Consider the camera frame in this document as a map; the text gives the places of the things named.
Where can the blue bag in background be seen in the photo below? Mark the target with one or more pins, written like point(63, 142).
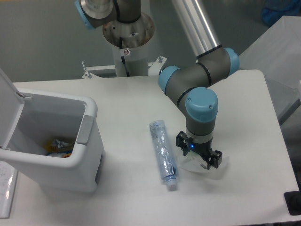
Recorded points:
point(273, 10)

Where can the paper sheet in plastic sleeve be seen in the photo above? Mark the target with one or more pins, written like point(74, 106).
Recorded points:
point(8, 178)

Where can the trash inside the can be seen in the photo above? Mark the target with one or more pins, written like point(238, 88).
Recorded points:
point(60, 148)

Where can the white plastic wrapper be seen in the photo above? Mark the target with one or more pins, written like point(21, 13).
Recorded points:
point(193, 163)

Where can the white trash can lid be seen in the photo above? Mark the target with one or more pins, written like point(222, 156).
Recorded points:
point(11, 106)

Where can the black clamp at table edge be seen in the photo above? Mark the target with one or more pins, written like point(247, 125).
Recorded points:
point(293, 202)

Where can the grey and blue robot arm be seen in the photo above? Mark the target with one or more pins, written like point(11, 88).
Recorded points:
point(189, 89)

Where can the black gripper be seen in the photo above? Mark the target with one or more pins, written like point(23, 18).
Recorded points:
point(186, 144)

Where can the white metal base frame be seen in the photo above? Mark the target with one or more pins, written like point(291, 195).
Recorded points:
point(126, 69)

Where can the crushed clear plastic bottle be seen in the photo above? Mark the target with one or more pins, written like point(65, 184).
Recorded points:
point(164, 154)

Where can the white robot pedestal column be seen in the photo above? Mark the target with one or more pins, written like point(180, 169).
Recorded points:
point(130, 40)

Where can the white trash can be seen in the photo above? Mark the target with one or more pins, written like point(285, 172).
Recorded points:
point(52, 138)

